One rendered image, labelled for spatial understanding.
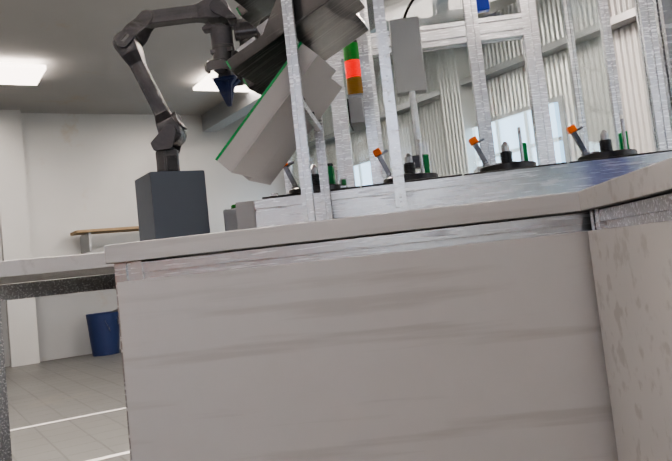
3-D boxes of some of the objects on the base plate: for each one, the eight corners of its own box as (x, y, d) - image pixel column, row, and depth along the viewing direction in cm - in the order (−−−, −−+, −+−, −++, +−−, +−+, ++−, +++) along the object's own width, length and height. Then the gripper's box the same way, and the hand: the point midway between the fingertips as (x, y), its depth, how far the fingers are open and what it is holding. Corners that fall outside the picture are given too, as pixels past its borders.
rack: (298, 229, 131) (255, -189, 137) (322, 234, 167) (287, -97, 173) (414, 216, 129) (364, -208, 135) (412, 224, 165) (374, -110, 171)
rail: (239, 244, 170) (234, 198, 171) (297, 247, 258) (293, 217, 259) (262, 241, 169) (257, 196, 170) (312, 246, 258) (308, 215, 259)
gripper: (220, 58, 195) (227, 114, 194) (200, 38, 177) (207, 100, 176) (242, 55, 195) (249, 111, 194) (225, 34, 176) (232, 96, 175)
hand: (228, 93), depth 185 cm, fingers closed
